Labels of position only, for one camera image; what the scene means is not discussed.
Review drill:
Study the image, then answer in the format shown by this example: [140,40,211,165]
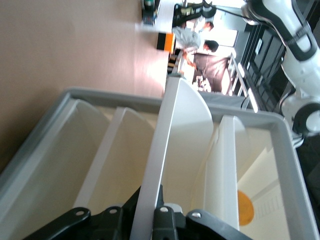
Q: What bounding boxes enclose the orange and black button box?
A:
[156,31,176,53]

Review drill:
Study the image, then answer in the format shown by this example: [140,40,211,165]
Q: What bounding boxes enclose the black draped table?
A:
[192,51,232,95]

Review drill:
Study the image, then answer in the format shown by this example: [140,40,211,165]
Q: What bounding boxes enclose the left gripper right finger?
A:
[152,205,251,240]

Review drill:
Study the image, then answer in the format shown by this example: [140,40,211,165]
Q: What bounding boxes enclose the black storage cabinet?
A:
[243,23,287,113]

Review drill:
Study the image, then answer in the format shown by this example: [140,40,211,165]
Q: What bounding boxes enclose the white drawer cabinet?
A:
[0,86,313,240]

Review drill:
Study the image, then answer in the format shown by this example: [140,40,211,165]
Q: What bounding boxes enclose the grey metal rack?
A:
[228,51,260,113]

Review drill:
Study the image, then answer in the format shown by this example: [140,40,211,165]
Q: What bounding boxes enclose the white drawer with orange sticker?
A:
[203,114,292,240]

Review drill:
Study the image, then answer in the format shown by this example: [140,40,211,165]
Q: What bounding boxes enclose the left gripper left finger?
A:
[23,186,141,240]

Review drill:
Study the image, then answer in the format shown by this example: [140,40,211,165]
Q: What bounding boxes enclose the person in grey shirt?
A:
[171,26,220,70]

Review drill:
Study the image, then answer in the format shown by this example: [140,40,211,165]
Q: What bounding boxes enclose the person in white shirt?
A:
[184,18,215,35]

